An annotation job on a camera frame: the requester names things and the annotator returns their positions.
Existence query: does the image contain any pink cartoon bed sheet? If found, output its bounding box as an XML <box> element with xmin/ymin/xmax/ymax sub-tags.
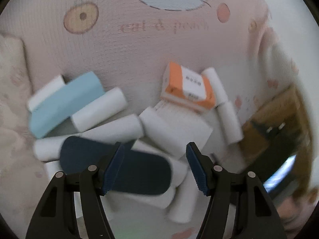
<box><xmin>0</xmin><ymin>0</ymin><xmax>319</xmax><ymax>239</ymax></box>

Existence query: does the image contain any white paper roll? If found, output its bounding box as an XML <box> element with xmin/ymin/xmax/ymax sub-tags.
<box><xmin>168</xmin><ymin>170</ymin><xmax>198</xmax><ymax>224</ymax></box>
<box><xmin>80</xmin><ymin>114</ymin><xmax>144</xmax><ymax>144</ymax></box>
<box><xmin>217</xmin><ymin>101</ymin><xmax>244</xmax><ymax>145</ymax></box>
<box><xmin>27</xmin><ymin>74</ymin><xmax>65</xmax><ymax>112</ymax></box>
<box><xmin>71</xmin><ymin>87</ymin><xmax>128</xmax><ymax>132</ymax></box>
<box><xmin>201</xmin><ymin>67</ymin><xmax>228</xmax><ymax>106</ymax></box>

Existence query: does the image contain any beige floral pillow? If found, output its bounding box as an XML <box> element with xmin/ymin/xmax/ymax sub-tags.
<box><xmin>1</xmin><ymin>35</ymin><xmax>34</xmax><ymax>234</ymax></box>

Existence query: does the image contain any white flat box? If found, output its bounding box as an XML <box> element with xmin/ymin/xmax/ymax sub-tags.
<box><xmin>139</xmin><ymin>100</ymin><xmax>213</xmax><ymax>159</ymax></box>

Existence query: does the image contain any brown cardboard box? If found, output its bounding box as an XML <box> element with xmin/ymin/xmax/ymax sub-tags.
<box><xmin>239</xmin><ymin>85</ymin><xmax>313</xmax><ymax>196</ymax></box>

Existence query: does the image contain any orange white box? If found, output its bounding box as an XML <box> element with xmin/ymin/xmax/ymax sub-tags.
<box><xmin>160</xmin><ymin>62</ymin><xmax>217</xmax><ymax>112</ymax></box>

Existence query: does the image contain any light blue paper box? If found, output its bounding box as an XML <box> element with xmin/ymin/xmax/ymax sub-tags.
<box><xmin>29</xmin><ymin>71</ymin><xmax>105</xmax><ymax>139</ymax></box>

